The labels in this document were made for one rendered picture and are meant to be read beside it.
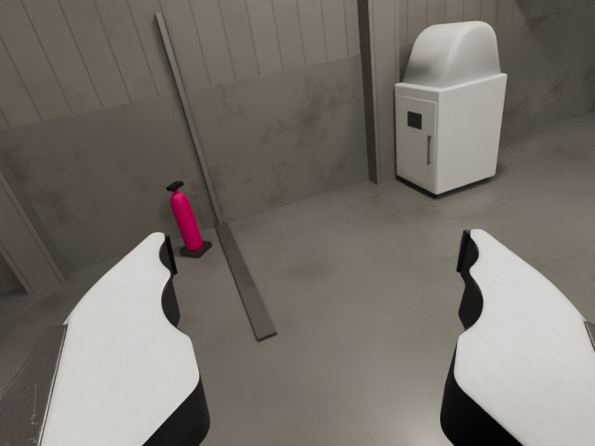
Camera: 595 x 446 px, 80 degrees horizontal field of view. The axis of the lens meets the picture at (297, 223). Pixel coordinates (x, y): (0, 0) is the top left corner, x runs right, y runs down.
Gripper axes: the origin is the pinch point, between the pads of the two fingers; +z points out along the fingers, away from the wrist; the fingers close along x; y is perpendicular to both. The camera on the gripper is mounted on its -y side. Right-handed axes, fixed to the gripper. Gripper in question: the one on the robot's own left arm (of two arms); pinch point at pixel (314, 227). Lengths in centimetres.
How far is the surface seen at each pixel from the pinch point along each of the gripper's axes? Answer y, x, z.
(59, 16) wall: -14, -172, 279
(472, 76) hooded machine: 35, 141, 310
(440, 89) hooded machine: 43, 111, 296
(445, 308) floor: 148, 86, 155
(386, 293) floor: 152, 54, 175
